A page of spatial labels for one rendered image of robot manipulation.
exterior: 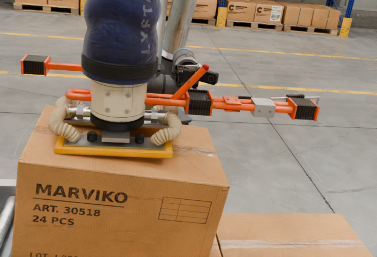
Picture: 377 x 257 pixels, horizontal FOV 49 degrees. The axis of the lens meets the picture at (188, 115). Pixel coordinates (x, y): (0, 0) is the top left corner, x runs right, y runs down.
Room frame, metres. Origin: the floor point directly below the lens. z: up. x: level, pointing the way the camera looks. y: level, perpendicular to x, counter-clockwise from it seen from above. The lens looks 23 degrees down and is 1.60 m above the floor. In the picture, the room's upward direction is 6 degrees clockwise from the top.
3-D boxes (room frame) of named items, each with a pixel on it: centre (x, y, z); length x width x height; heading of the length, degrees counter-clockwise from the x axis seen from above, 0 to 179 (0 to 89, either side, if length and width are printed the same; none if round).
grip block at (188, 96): (1.22, -0.02, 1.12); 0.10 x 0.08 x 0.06; 9
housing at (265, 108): (1.25, -0.24, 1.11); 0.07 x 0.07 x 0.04; 9
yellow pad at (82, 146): (1.09, 0.21, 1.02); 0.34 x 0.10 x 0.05; 99
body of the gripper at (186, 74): (1.49, 0.02, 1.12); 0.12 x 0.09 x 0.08; 9
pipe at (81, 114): (1.18, 0.22, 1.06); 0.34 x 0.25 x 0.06; 99
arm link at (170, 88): (1.66, 0.06, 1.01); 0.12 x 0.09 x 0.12; 102
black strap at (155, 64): (1.18, 0.22, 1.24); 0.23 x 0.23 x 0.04
